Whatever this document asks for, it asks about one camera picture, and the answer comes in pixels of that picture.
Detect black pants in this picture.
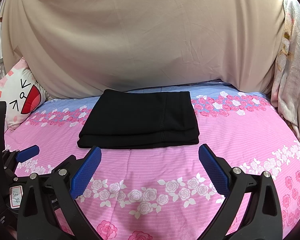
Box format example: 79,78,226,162
77,89,199,150

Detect white cartoon face pillow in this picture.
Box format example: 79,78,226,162
0,58,48,131

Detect pink floral bed sheet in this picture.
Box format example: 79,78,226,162
5,82,300,239

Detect beige headboard cover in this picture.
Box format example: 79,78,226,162
1,0,285,98

